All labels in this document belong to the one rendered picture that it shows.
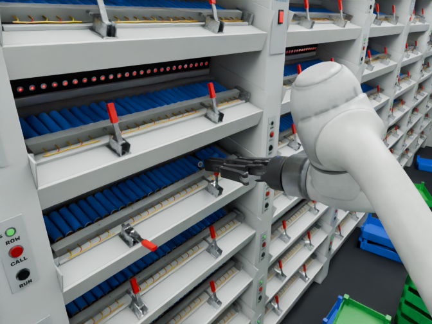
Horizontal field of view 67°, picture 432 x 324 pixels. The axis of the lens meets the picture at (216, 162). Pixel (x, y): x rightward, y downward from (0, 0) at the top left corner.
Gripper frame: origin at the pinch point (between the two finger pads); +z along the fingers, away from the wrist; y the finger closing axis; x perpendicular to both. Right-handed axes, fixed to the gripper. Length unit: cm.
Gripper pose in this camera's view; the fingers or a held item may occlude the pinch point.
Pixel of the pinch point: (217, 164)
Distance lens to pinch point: 82.8
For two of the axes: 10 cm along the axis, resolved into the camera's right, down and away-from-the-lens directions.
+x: -1.4, -9.5, -2.9
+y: 6.5, -3.1, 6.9
